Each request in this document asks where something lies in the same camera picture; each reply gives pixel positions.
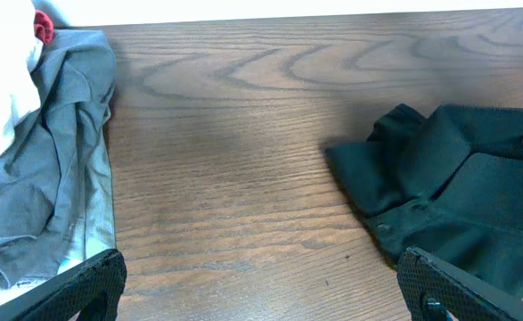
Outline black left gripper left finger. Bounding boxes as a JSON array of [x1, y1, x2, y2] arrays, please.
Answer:
[[0, 249, 127, 321]]

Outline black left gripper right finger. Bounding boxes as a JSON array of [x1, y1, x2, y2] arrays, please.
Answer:
[[396, 247, 523, 321]]

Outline black t-shirt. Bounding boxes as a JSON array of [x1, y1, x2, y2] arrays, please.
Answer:
[[325, 104, 523, 297]]

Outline grey folded shirt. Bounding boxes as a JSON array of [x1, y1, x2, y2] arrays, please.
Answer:
[[0, 30, 115, 289]]

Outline beige folded shirt bottom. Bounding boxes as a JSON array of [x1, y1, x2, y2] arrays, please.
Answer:
[[0, 136, 116, 306]]

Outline white folded shirt top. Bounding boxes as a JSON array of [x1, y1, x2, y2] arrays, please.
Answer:
[[0, 0, 54, 155]]

